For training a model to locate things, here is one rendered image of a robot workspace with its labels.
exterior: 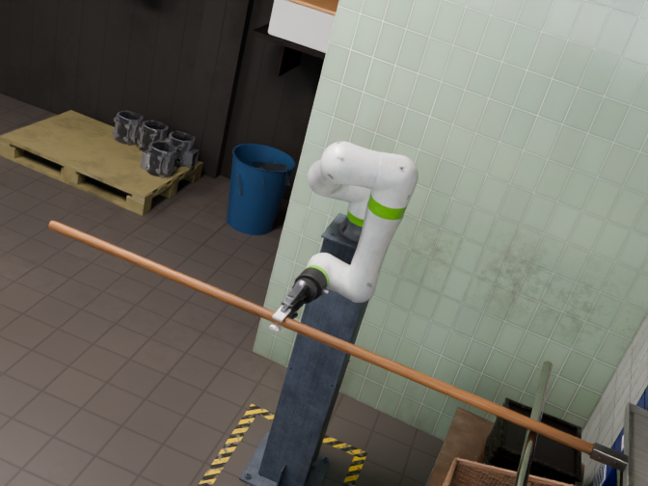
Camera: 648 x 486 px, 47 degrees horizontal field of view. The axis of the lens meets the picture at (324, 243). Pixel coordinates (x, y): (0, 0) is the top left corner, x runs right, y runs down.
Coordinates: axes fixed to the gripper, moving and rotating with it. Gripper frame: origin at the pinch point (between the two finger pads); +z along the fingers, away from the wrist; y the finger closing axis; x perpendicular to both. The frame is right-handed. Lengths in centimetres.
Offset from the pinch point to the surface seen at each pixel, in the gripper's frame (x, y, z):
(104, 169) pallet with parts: 203, 104, -216
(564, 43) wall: -43, -76, -125
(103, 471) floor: 60, 117, -18
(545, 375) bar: -76, 0, -28
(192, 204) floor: 149, 119, -241
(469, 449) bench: -67, 59, -54
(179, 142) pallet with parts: 175, 86, -258
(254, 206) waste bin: 102, 97, -232
